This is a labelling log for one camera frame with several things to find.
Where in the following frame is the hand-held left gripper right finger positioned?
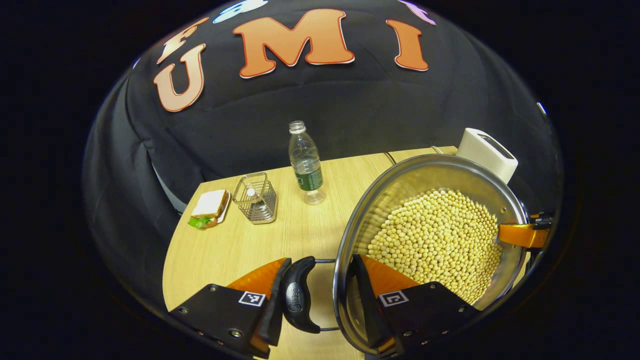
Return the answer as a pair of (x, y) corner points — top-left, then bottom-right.
(349, 253), (482, 358)

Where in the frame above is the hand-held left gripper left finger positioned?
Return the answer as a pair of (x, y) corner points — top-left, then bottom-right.
(168, 257), (293, 360)

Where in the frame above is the steel pot with black handles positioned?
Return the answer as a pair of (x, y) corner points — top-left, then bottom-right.
(281, 154), (532, 357)

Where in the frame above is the pile of soybeans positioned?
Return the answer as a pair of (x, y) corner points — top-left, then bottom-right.
(367, 188), (504, 305)

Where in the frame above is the white toaster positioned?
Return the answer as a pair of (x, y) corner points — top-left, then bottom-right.
(456, 127), (519, 185)

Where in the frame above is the sandwich with lettuce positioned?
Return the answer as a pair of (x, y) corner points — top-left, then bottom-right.
(188, 189), (231, 230)

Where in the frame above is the clear plastic water bottle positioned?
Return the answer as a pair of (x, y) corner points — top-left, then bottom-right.
(288, 120), (326, 206)

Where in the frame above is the metal wire basket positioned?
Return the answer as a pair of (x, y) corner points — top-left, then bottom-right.
(232, 172), (278, 225)

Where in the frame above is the black power cable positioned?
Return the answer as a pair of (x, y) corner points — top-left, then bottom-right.
(384, 146), (445, 166)

